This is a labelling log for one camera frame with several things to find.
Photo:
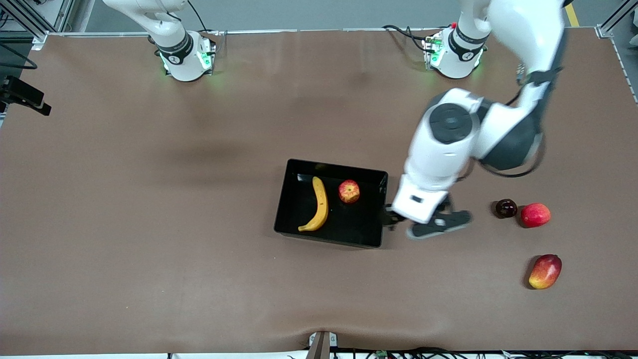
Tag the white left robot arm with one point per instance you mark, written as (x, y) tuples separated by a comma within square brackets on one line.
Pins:
[(433, 159)]

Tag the brown post with grey bracket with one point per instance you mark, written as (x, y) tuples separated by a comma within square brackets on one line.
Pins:
[(321, 346)]

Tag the aluminium frame profile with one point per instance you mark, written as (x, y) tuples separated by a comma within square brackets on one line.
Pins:
[(62, 12), (604, 31)]

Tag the small green circuit board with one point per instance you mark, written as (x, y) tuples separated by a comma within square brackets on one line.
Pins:
[(382, 354)]

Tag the red yellow apple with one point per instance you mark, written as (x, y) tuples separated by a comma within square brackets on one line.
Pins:
[(349, 192)]

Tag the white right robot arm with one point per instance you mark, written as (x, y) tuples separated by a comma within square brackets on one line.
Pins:
[(182, 60)]

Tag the dark red plum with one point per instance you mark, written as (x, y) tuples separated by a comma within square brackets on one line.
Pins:
[(506, 208)]

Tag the red yellow mango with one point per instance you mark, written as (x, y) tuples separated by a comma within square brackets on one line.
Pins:
[(544, 271)]

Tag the yellow banana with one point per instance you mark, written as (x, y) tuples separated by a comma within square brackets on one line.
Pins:
[(321, 204)]

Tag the brown table mat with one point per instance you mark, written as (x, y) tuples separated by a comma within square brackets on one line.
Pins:
[(199, 224)]

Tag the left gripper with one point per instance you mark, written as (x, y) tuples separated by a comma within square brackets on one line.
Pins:
[(390, 216)]

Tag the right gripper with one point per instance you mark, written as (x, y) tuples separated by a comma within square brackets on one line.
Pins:
[(22, 91)]

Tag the black plastic box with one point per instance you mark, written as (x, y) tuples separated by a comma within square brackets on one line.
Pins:
[(349, 224)]

